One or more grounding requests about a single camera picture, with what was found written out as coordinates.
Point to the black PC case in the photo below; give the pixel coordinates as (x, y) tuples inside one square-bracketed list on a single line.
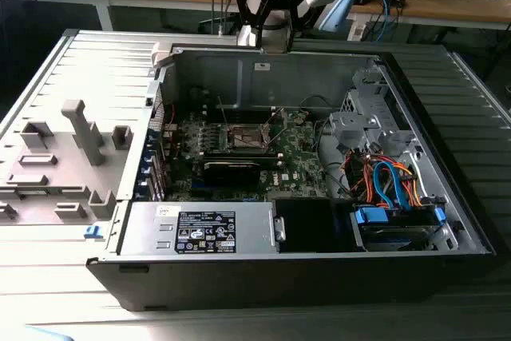
[(279, 281)]

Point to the grey power supply unit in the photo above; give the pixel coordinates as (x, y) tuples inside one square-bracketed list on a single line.
[(139, 229)]

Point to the black plastic shroud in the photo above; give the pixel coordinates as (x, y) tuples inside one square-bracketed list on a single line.
[(307, 225)]

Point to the black RAM slot bank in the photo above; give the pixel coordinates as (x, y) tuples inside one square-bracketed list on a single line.
[(247, 114), (239, 154)]

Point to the CPU socket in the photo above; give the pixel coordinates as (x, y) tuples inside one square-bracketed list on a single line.
[(243, 137)]

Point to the blue clip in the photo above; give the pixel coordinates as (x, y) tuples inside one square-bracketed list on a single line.
[(93, 232)]

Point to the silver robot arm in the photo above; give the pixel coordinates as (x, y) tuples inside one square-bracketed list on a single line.
[(339, 5)]

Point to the green motherboard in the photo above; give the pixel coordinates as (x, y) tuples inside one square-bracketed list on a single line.
[(303, 157)]

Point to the grey parts rack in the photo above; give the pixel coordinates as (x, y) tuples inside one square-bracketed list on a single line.
[(60, 149)]

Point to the white case label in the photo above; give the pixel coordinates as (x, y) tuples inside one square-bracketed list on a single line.
[(261, 66)]

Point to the black graphics card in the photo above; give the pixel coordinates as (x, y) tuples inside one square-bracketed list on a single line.
[(231, 173)]

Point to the hard disk in blue carrier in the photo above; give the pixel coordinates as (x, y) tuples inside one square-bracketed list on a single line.
[(373, 215)]

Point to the beige plastic latch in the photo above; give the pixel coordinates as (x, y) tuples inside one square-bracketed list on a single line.
[(161, 55)]

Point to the metal drive cage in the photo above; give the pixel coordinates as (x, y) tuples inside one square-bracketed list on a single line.
[(351, 125)]

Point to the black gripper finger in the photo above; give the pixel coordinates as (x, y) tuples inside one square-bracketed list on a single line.
[(240, 1), (290, 25)]

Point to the silver coin battery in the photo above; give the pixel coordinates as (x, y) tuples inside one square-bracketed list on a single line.
[(300, 117)]

